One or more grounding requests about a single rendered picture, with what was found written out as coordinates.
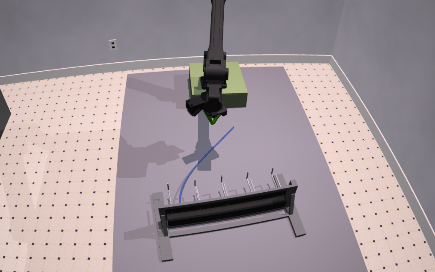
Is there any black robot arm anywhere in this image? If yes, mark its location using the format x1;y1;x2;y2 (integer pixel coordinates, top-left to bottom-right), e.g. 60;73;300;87
186;0;229;117

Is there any black patch panel rack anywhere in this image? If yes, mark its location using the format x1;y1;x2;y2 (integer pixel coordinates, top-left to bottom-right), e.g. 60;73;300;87
152;168;306;261

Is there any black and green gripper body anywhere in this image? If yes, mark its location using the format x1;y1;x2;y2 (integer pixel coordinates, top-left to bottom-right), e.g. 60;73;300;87
203;104;227;118

